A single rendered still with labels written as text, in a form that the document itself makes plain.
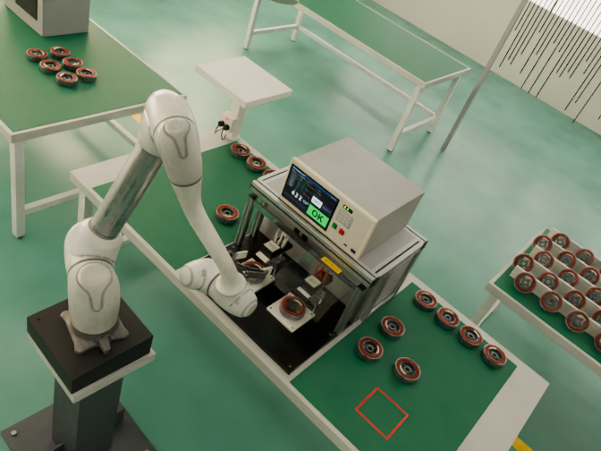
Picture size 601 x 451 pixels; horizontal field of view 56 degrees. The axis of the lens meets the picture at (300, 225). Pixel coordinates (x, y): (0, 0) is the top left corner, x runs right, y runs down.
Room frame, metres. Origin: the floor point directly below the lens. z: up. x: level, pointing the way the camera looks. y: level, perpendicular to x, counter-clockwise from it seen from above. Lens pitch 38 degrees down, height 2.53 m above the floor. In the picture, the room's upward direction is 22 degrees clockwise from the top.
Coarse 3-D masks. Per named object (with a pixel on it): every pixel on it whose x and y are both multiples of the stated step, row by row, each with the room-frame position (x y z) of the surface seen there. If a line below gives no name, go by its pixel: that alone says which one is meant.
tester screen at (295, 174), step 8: (296, 168) 1.91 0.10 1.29; (296, 176) 1.90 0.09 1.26; (304, 176) 1.89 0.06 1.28; (288, 184) 1.91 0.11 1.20; (296, 184) 1.90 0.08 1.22; (304, 184) 1.88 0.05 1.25; (312, 184) 1.87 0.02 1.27; (288, 192) 1.91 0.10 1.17; (304, 192) 1.87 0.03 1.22; (312, 192) 1.86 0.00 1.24; (320, 192) 1.84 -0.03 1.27; (304, 200) 1.87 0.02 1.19; (320, 200) 1.84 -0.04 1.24; (328, 200) 1.82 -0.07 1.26; (336, 200) 1.81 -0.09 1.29; (328, 216) 1.81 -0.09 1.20
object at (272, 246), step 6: (270, 240) 1.87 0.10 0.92; (276, 240) 1.92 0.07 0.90; (282, 240) 1.93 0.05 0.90; (264, 246) 1.82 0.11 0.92; (270, 246) 1.83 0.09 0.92; (276, 246) 1.85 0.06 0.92; (288, 246) 1.90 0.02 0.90; (258, 252) 1.81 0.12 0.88; (264, 252) 1.81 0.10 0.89; (270, 252) 1.80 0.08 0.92; (276, 252) 1.83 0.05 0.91; (282, 252) 1.86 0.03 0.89; (264, 258) 1.79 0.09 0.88; (270, 258) 1.80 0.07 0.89
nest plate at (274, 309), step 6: (270, 306) 1.64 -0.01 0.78; (276, 306) 1.65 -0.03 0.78; (288, 306) 1.68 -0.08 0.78; (270, 312) 1.62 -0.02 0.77; (276, 312) 1.62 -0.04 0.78; (276, 318) 1.60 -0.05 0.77; (282, 318) 1.60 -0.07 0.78; (306, 318) 1.65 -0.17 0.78; (288, 324) 1.59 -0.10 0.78; (294, 324) 1.60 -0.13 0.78; (300, 324) 1.61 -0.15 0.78; (294, 330) 1.57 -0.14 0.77
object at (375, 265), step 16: (272, 176) 2.05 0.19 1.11; (256, 192) 1.94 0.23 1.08; (272, 192) 1.94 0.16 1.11; (288, 208) 1.87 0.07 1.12; (304, 224) 1.82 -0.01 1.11; (320, 240) 1.77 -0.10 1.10; (400, 240) 1.96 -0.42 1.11; (416, 240) 2.00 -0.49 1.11; (336, 256) 1.73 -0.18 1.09; (368, 256) 1.78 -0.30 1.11; (384, 256) 1.82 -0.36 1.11; (400, 256) 1.85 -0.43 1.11; (352, 272) 1.69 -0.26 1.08; (368, 272) 1.69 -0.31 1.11; (384, 272) 1.72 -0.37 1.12
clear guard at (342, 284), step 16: (304, 256) 1.69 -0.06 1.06; (320, 256) 1.73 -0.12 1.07; (288, 272) 1.58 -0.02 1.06; (304, 272) 1.60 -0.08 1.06; (320, 272) 1.64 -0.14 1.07; (288, 288) 1.53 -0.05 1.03; (304, 288) 1.53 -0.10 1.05; (320, 288) 1.55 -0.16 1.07; (336, 288) 1.59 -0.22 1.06; (352, 288) 1.62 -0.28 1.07; (304, 304) 1.49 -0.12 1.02; (320, 304) 1.49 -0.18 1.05
